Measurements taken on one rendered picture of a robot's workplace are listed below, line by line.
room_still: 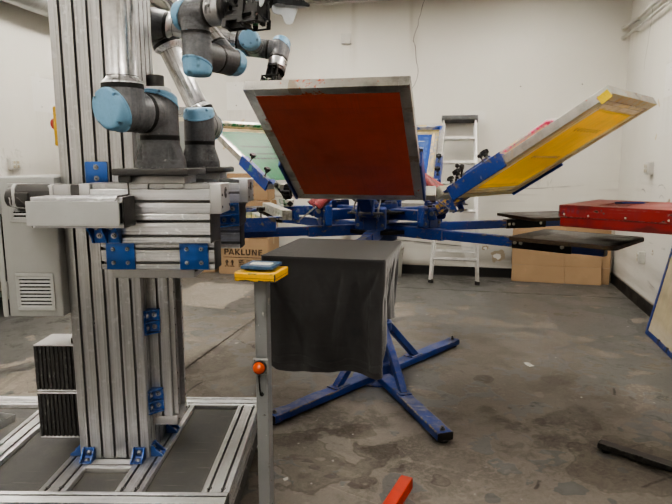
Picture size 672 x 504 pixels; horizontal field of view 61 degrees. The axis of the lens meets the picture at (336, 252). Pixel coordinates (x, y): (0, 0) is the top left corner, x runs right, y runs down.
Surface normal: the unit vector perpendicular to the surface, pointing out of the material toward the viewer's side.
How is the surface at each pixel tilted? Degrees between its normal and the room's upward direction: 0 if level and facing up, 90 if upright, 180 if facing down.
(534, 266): 75
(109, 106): 98
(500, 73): 90
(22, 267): 90
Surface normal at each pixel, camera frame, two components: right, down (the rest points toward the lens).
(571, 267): -0.22, -0.15
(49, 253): -0.01, 0.15
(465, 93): -0.22, 0.15
